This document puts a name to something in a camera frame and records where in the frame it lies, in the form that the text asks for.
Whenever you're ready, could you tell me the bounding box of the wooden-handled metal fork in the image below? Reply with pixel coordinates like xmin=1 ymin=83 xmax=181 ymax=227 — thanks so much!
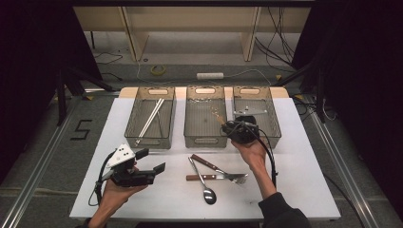
xmin=185 ymin=173 xmax=249 ymax=185

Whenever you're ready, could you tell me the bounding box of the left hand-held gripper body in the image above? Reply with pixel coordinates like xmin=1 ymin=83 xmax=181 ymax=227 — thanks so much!
xmin=101 ymin=143 xmax=157 ymax=188

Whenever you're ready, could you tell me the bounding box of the clear grey plastic bin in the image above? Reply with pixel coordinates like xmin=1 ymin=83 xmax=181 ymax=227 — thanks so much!
xmin=183 ymin=85 xmax=230 ymax=149
xmin=232 ymin=85 xmax=282 ymax=149
xmin=124 ymin=85 xmax=177 ymax=150

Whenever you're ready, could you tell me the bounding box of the black frame bar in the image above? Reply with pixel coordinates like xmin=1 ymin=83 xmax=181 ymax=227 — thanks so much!
xmin=71 ymin=0 xmax=317 ymax=8

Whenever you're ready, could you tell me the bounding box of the metal floor rail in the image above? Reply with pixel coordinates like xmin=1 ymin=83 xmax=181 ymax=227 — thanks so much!
xmin=0 ymin=94 xmax=84 ymax=228
xmin=305 ymin=105 xmax=386 ymax=228

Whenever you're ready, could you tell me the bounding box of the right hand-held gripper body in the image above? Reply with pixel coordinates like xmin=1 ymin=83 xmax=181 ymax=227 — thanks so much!
xmin=221 ymin=106 xmax=269 ymax=145

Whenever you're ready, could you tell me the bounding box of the white power strip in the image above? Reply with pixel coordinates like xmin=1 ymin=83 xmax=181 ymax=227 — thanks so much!
xmin=196 ymin=72 xmax=225 ymax=81

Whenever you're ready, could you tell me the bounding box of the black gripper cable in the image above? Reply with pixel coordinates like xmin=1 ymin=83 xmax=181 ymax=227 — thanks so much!
xmin=87 ymin=151 xmax=116 ymax=207
xmin=226 ymin=122 xmax=279 ymax=188

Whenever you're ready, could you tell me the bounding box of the beige wooden shelf unit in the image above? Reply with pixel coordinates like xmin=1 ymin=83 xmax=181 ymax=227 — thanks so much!
xmin=73 ymin=6 xmax=312 ymax=63

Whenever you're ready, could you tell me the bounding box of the black metal stand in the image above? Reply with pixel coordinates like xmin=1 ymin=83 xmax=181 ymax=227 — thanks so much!
xmin=55 ymin=65 xmax=116 ymax=126
xmin=271 ymin=60 xmax=328 ymax=124

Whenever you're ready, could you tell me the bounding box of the person's right hand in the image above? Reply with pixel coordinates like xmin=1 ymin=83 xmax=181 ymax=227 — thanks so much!
xmin=230 ymin=139 xmax=269 ymax=174

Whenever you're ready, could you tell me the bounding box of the bundle of black cables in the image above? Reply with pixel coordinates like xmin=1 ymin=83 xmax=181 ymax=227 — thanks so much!
xmin=255 ymin=7 xmax=297 ymax=72

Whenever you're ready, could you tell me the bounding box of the person's left hand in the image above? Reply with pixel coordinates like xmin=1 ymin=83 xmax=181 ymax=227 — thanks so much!
xmin=99 ymin=165 xmax=149 ymax=213

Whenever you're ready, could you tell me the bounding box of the wooden-handled metal knife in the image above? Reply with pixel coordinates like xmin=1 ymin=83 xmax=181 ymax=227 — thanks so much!
xmin=190 ymin=153 xmax=249 ymax=179

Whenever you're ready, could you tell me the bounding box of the black curtain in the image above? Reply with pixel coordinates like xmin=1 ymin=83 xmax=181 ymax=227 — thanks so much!
xmin=291 ymin=0 xmax=403 ymax=219
xmin=0 ymin=0 xmax=103 ymax=186

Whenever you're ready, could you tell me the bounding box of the metal spoon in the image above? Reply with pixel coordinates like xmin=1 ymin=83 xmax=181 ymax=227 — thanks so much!
xmin=187 ymin=156 xmax=218 ymax=206

